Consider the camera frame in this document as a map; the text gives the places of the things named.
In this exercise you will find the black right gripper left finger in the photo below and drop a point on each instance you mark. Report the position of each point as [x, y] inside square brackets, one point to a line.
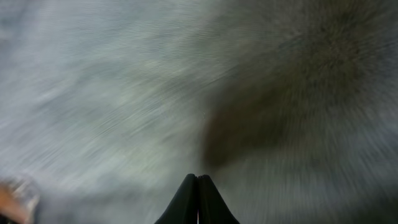
[183, 208]

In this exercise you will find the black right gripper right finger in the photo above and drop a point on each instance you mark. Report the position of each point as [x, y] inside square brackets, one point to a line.
[212, 208]

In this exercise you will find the grey folded garment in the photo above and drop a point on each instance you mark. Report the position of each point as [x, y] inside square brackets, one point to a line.
[289, 106]

